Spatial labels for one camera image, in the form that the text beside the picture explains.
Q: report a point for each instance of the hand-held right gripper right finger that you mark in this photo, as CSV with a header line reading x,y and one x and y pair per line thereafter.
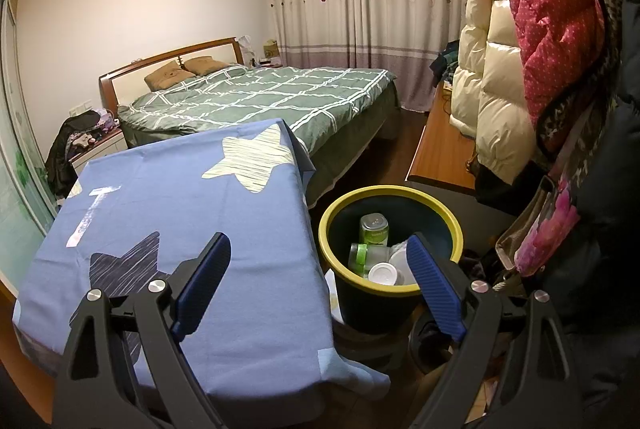
x,y
437,294

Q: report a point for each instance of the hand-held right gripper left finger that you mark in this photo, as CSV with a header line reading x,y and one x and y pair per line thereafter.
x,y
200,294

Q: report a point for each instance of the white paper bowl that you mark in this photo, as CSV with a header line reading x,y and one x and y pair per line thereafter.
x,y
401,259

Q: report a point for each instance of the white paper cup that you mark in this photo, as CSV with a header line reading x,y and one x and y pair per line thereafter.
x,y
382,273

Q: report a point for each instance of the green and white bottle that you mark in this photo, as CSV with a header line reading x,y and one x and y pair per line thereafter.
x,y
358,256

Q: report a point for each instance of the yellow-rimmed dark trash bin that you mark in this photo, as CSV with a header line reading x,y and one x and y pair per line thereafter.
x,y
345,299

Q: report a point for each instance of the dark round stool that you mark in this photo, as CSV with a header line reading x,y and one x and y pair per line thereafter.
x,y
375,349

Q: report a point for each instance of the blue star-print tablecloth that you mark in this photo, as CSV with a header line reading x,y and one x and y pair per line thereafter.
x,y
200,199

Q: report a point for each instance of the pink floral cloth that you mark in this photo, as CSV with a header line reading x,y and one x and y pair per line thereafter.
x,y
547,234

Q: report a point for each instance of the wooden side cabinet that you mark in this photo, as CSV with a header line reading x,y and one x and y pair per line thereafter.
x,y
440,149

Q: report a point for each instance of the white nightstand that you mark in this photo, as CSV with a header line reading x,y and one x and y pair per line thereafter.
x,y
100,154

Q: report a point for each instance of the black coat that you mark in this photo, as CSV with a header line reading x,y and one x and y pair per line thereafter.
x,y
610,209

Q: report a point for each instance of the pile of dark clothes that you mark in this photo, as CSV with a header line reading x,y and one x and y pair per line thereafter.
x,y
65,144

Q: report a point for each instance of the cream puffer jacket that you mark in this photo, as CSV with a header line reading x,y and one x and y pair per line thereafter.
x,y
495,84

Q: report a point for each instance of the brown pillow with face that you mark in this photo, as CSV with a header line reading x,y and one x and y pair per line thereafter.
x,y
167,78

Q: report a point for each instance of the plain brown pillow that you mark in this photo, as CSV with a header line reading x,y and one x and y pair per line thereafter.
x,y
207,65

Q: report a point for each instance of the frosted sliding wardrobe door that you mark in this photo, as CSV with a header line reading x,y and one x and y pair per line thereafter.
x,y
20,149

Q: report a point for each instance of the clothes heap on desk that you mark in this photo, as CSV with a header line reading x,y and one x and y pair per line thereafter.
x,y
447,61

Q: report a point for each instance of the tissue box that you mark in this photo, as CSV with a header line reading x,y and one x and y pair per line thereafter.
x,y
271,49

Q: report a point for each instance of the pink and cream curtain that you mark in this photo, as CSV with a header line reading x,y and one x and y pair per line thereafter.
x,y
365,9

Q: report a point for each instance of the red puffer jacket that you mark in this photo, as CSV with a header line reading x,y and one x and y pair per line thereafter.
x,y
550,19

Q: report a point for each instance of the wall socket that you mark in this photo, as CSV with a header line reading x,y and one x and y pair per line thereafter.
x,y
80,108

